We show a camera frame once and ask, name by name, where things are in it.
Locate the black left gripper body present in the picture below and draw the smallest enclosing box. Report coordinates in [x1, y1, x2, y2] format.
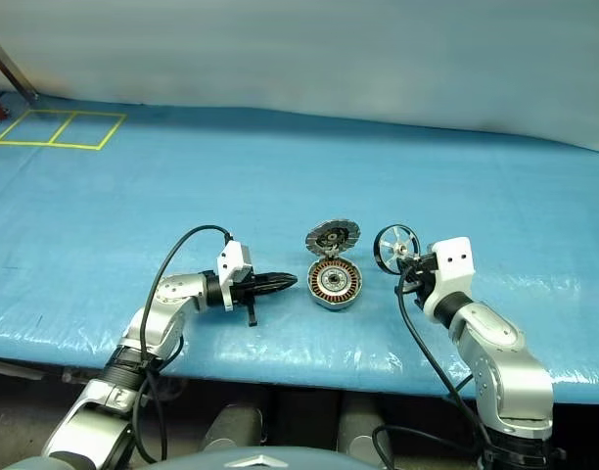
[229, 273, 260, 328]

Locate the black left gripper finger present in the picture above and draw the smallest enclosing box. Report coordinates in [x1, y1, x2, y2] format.
[253, 284, 297, 302]
[253, 270, 299, 288]

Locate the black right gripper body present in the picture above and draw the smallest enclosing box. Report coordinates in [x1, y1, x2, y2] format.
[412, 251, 438, 307]

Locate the black spoked rotor wheel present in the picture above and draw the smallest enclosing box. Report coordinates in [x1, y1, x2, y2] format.
[373, 224, 421, 273]

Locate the round motor stator housing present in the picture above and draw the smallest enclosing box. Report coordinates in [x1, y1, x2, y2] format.
[306, 255, 365, 312]

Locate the silver ribbed motor cover disc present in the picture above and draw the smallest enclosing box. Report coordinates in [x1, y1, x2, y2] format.
[305, 216, 362, 257]

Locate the blue plastic table cover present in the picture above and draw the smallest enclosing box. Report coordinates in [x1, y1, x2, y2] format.
[0, 90, 599, 405]

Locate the grey robot torso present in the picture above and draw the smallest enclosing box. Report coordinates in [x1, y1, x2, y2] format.
[4, 444, 396, 470]

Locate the yellow tape grid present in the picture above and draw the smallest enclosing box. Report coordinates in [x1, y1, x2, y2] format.
[0, 109, 128, 152]

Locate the metal pole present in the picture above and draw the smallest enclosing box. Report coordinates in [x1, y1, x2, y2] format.
[0, 27, 39, 102]

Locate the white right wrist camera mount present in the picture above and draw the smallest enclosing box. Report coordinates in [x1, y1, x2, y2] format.
[423, 236, 478, 320]

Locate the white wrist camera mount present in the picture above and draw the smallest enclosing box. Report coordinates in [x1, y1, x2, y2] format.
[423, 236, 478, 320]
[214, 239, 254, 313]

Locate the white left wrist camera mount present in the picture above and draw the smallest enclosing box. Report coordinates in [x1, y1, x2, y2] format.
[214, 239, 254, 313]

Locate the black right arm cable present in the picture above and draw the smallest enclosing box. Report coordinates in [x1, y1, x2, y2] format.
[371, 273, 497, 470]

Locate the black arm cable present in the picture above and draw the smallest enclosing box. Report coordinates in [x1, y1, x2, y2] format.
[131, 224, 233, 464]
[371, 273, 497, 470]

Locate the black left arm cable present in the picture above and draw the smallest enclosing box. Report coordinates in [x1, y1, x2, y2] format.
[131, 224, 233, 464]

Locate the metal under-table bracket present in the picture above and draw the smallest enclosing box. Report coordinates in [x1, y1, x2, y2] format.
[0, 356, 105, 388]

